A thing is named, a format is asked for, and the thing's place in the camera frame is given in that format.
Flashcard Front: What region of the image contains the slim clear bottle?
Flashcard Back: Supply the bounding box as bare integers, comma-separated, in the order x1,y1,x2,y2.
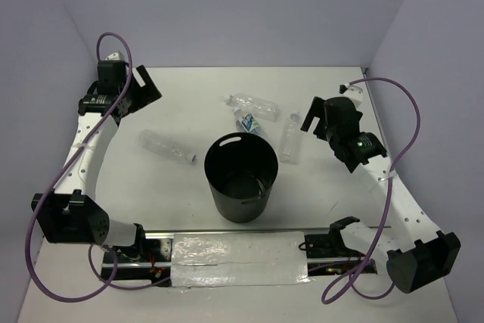
278,112,302,165

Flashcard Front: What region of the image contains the large clear plastic bottle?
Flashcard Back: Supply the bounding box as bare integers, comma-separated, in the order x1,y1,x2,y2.
221,93,281,122

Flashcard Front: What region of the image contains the labelled clear plastic bottle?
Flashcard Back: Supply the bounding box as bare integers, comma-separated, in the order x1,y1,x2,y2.
233,107,269,141

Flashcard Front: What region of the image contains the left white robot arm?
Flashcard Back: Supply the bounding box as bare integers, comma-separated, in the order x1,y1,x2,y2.
37,60,162,262

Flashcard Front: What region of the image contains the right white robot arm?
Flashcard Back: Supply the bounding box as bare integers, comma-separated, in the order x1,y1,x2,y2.
301,97,461,293

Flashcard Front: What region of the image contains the black cylindrical bin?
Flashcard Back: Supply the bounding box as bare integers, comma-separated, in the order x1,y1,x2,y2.
204,132,278,224

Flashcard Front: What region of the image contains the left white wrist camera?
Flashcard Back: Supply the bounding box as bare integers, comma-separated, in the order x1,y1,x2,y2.
104,51,126,62

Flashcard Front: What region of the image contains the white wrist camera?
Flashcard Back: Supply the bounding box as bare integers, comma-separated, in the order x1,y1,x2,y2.
104,51,126,62
339,83,364,109

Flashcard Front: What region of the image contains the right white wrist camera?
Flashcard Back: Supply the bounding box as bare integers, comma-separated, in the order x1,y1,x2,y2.
339,83,364,109

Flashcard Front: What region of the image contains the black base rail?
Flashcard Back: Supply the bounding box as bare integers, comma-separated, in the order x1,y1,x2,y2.
115,229,365,286

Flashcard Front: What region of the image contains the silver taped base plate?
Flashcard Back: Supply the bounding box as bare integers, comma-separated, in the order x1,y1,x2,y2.
170,231,309,287

